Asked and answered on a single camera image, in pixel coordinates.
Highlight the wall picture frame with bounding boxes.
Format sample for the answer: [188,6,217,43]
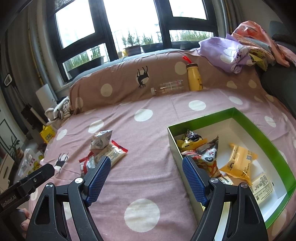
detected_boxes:
[0,119,17,154]

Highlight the green cardboard box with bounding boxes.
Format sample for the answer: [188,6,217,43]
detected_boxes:
[168,105,295,240]

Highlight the yellow drink bottle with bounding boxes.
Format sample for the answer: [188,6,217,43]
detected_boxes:
[182,56,203,91]

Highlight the brown polka dot bolster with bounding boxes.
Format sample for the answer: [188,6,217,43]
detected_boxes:
[69,50,269,113]

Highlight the dark grey sofa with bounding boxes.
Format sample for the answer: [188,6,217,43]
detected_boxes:
[255,21,295,116]

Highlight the clear plastic bottle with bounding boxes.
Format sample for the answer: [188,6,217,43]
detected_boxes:
[151,80,185,96]

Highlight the yellow carton box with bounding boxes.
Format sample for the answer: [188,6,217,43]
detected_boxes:
[40,126,56,144]

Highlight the white patterned shopping bag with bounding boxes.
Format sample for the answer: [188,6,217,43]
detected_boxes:
[18,149,44,178]

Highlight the small red silver snack pack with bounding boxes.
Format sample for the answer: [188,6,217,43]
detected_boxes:
[79,152,96,176]

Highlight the black sesame snack bag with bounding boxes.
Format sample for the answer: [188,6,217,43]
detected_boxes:
[176,130,208,152]

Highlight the white popcorn snack bag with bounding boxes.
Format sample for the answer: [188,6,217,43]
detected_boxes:
[90,130,112,150]

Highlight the black tripod stand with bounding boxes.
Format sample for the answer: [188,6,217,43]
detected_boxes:
[3,73,45,131]

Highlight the pale yellow corn snack bag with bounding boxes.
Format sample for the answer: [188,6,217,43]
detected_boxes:
[218,176,234,185]

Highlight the person left hand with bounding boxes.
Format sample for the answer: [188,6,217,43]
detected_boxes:
[10,208,30,240]

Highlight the pink folded cloth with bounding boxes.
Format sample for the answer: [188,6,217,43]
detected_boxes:
[231,21,295,71]

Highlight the orange panda snack bag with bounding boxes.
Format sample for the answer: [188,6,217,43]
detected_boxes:
[182,136,222,178]

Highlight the red-edged beige snack pack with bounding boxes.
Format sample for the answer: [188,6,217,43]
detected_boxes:
[95,140,128,167]

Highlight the cracker pack white label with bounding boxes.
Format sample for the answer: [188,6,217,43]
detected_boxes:
[249,173,273,205]

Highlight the black window frame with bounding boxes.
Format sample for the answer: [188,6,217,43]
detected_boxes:
[45,1,218,84]

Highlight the striped white cloth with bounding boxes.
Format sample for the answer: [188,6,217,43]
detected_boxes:
[45,96,73,123]

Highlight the pink polka dot bedsheet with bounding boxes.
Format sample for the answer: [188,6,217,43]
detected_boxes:
[43,88,295,240]

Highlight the purple folded cloth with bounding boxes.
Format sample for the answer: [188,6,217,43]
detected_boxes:
[198,34,254,74]

